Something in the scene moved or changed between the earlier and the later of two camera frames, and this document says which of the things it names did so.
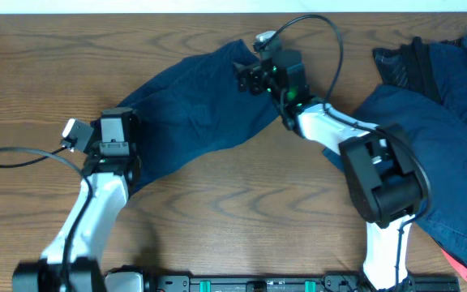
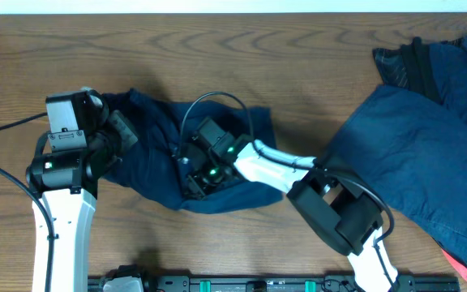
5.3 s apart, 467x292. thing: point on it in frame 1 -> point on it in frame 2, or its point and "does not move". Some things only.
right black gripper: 256,75 -> 203,189
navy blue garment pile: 454,136 does not move
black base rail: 295,283 does not move
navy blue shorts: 193,106 -> 162,127
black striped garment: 410,66 does not move
